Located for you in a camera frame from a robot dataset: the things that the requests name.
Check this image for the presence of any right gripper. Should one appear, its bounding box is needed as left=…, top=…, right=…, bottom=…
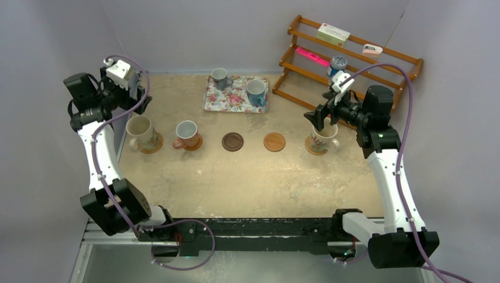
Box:
left=305, top=88, right=371, bottom=132

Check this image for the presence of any beige mug with pattern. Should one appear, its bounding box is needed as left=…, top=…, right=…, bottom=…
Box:
left=126, top=115, right=158, bottom=152

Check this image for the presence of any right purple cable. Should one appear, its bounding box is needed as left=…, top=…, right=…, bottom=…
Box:
left=337, top=63, right=469, bottom=283

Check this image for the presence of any pink white tape dispenser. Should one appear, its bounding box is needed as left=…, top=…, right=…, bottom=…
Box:
left=361, top=44, right=383, bottom=61

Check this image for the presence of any blue white jar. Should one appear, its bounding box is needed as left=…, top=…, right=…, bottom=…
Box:
left=327, top=55, right=347, bottom=77

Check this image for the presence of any pink highlighter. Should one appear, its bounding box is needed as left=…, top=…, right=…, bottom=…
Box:
left=295, top=47, right=330, bottom=67

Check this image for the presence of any orange coaster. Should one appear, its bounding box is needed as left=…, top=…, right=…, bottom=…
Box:
left=264, top=132, right=286, bottom=152

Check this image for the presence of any small grey mug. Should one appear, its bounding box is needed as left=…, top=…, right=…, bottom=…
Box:
left=211, top=68, right=233, bottom=91

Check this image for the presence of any pink mug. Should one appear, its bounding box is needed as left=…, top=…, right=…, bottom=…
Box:
left=172, top=120, right=199, bottom=149

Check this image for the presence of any light wooden coaster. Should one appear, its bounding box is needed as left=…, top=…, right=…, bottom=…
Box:
left=182, top=133, right=203, bottom=151

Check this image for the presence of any black aluminium base frame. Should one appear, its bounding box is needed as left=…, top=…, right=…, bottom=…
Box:
left=70, top=216, right=435, bottom=283

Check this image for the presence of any dark wooden coaster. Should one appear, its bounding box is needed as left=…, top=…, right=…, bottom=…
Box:
left=222, top=132, right=244, bottom=152

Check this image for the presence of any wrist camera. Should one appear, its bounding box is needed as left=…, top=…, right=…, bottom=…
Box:
left=329, top=70, right=354, bottom=106
left=103, top=58, right=133, bottom=90

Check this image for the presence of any floral tray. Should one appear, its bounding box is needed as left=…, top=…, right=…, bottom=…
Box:
left=202, top=75, right=269, bottom=113

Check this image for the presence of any wooden rack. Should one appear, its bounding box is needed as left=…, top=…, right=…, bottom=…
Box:
left=272, top=15, right=423, bottom=110

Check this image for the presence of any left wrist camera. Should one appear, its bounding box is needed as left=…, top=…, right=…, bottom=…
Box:
left=103, top=58, right=133, bottom=90

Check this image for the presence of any tall beige mug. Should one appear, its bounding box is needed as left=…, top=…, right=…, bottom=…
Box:
left=310, top=124, right=340, bottom=152

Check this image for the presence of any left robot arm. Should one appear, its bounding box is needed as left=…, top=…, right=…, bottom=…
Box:
left=63, top=60, right=176, bottom=241

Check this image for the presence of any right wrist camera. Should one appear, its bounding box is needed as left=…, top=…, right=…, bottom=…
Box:
left=329, top=70, right=354, bottom=106

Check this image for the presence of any white green box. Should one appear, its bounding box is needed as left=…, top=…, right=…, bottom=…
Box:
left=316, top=23, right=351, bottom=48

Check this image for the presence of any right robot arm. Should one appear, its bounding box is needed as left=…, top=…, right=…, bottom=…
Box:
left=304, top=85, right=439, bottom=269

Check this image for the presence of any blue mug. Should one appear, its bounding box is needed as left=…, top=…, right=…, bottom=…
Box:
left=246, top=79, right=267, bottom=107

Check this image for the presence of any woven rattan coaster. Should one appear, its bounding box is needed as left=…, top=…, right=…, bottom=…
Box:
left=140, top=133, right=164, bottom=154
left=304, top=136, right=328, bottom=156

